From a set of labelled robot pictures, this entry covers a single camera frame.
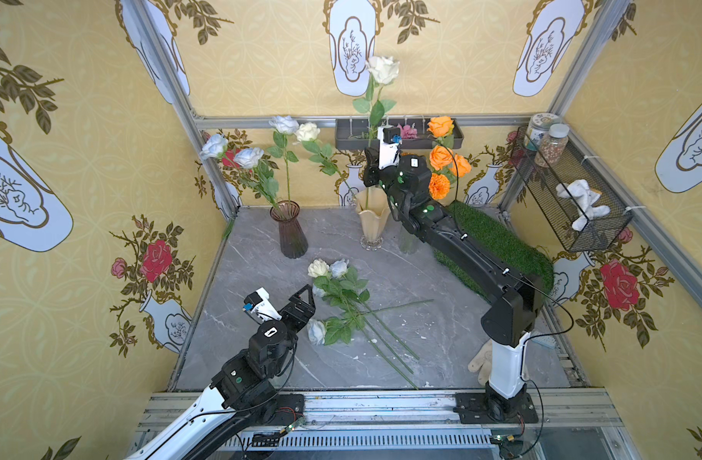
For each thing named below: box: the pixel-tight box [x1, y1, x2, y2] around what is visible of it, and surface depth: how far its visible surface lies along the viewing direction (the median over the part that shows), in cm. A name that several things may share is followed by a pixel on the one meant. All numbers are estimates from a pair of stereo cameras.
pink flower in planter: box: [397, 123, 419, 139], surface depth 89 cm
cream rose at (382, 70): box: [352, 55, 401, 145], surface depth 63 cm
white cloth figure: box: [555, 179, 611, 232], surface depth 73 cm
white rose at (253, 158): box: [234, 147, 281, 209], surface depth 84 cm
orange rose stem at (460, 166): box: [448, 153, 473, 179], surface depth 83 cm
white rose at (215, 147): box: [199, 133, 272, 203], surface depth 81 cm
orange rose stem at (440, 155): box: [428, 144, 453, 171], surface depth 81 cm
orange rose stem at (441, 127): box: [427, 115, 455, 150], surface depth 83 cm
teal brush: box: [529, 331, 559, 349], surface depth 86 cm
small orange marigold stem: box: [428, 172, 452, 201], surface depth 80 cm
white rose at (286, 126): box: [266, 115, 300, 202], surface depth 87 cm
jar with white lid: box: [535, 123, 570, 168], surface depth 82 cm
